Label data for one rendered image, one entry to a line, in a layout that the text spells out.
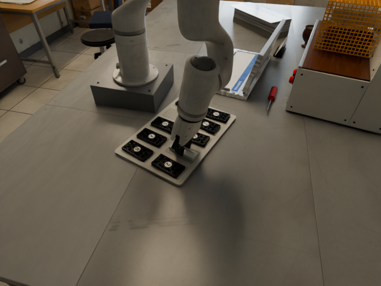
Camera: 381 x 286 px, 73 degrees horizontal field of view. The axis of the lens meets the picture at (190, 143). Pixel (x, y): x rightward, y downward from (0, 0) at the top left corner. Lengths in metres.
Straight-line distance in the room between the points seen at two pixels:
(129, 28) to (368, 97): 0.85
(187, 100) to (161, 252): 0.38
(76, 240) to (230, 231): 0.39
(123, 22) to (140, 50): 0.11
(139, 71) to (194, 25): 0.54
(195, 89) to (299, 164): 0.45
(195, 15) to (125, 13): 0.48
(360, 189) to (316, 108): 0.34
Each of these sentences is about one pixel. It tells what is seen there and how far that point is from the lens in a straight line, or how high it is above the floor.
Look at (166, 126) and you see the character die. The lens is 0.95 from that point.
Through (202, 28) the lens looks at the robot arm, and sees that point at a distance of 0.58.
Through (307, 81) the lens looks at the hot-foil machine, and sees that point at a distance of 1.05.
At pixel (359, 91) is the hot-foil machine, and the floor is 1.05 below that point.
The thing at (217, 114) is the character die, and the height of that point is 0.92.
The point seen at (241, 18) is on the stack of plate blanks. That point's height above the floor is 0.94.
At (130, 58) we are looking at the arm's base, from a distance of 1.05.
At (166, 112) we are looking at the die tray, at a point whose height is 0.91.
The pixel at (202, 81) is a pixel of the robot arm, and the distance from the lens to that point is 0.62.
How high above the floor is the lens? 1.52
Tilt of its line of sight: 43 degrees down
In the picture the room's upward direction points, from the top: straight up
